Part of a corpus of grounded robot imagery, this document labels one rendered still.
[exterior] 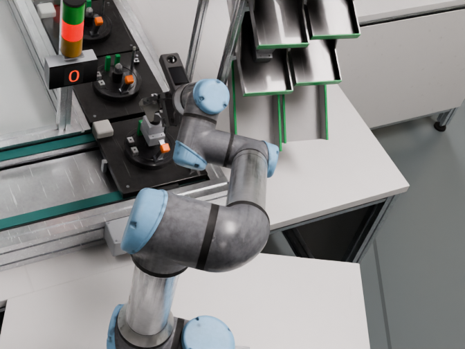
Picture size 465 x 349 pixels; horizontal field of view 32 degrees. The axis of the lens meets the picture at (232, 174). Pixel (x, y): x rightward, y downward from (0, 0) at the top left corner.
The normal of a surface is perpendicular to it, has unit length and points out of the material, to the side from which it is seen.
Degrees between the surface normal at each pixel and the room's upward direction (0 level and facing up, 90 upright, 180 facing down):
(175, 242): 57
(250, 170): 25
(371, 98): 90
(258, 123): 45
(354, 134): 0
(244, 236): 40
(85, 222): 0
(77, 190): 0
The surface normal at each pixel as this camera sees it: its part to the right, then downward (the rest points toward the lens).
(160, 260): -0.10, 0.79
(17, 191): 0.19, -0.63
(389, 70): 0.42, 0.75
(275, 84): 0.29, -0.25
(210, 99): 0.42, 0.01
